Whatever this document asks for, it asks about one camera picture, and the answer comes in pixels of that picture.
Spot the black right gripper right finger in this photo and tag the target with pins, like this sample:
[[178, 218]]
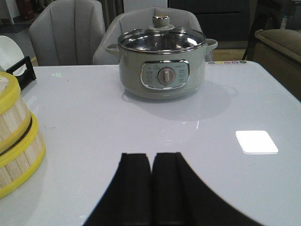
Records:
[[218, 190]]

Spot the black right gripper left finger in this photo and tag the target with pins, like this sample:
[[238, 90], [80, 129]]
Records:
[[127, 200]]

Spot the bamboo steamer basket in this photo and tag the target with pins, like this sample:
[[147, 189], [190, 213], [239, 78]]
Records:
[[15, 119], [20, 162]]

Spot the woven bamboo steamer lid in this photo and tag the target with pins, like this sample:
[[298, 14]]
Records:
[[9, 91]]

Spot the grey-green electric cooking pot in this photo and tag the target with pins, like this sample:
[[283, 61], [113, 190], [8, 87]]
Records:
[[162, 75]]

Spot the round colour stickers strip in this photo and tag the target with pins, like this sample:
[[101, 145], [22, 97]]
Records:
[[227, 62]]

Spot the black bowl rack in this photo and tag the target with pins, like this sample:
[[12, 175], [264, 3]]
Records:
[[23, 71]]

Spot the glass pot lid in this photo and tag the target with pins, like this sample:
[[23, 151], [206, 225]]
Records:
[[162, 37]]

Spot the grey chair left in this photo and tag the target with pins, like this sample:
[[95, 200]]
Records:
[[67, 32]]

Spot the grey chair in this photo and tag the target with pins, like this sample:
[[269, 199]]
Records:
[[67, 32], [140, 19]]

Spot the grey chair right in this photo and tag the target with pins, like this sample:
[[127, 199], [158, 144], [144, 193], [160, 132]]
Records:
[[140, 19]]

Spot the white bowl rightmost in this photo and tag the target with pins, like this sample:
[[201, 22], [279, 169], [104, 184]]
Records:
[[10, 53]]

